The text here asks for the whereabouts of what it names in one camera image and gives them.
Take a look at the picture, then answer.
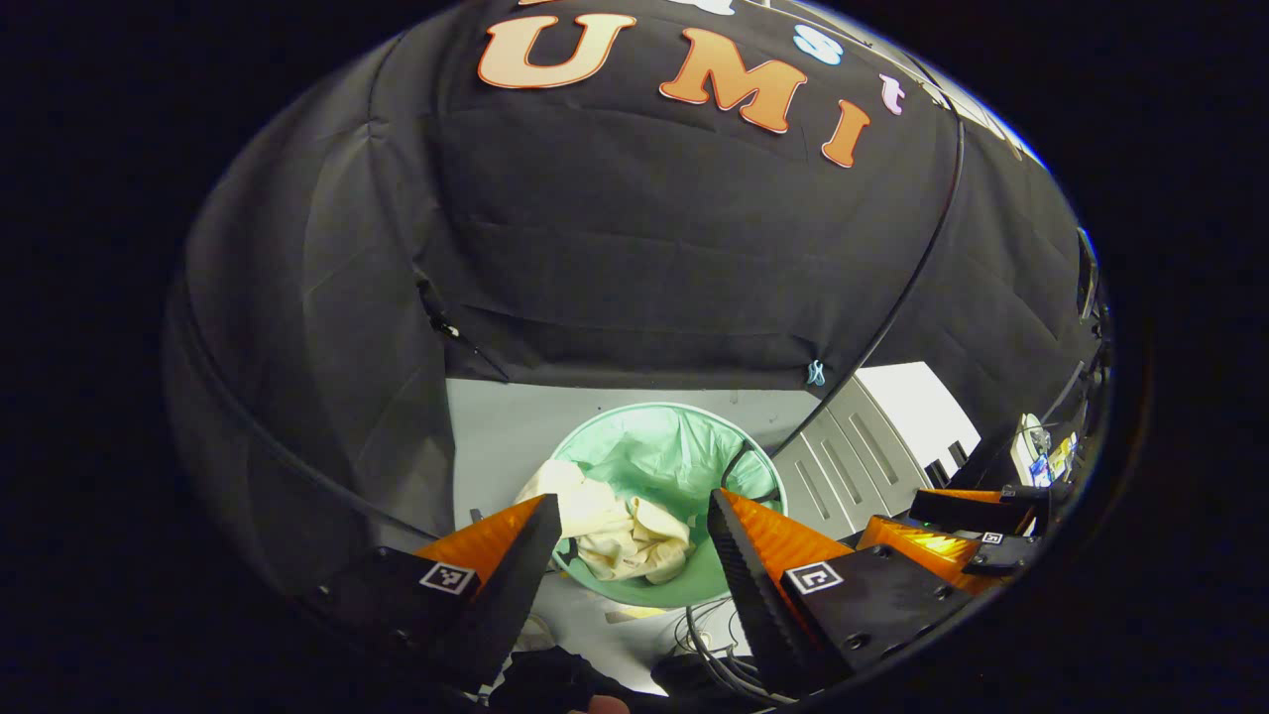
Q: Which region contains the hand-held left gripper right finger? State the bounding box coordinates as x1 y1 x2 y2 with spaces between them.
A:
705 487 979 700

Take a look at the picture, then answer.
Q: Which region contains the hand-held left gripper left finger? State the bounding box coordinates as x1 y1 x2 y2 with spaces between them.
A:
307 493 563 694

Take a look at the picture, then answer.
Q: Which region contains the cream collared shirt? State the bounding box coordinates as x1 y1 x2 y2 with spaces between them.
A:
515 458 696 586

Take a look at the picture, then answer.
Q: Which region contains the green laundry hamper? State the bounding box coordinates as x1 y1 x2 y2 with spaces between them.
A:
544 401 790 609

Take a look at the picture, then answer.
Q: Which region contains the dark cloth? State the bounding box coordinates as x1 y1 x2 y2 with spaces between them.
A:
489 643 697 714

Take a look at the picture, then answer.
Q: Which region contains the white slotted cabinet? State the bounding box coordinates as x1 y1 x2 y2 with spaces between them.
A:
771 361 982 542

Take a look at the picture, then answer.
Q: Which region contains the small black clip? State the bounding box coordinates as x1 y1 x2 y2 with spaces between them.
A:
415 276 463 341

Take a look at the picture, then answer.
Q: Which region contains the black backdrop cloth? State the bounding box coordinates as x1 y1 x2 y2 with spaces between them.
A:
162 0 1109 596

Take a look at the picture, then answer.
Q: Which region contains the bundle of grey cables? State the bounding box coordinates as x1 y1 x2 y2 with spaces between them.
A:
672 595 796 708

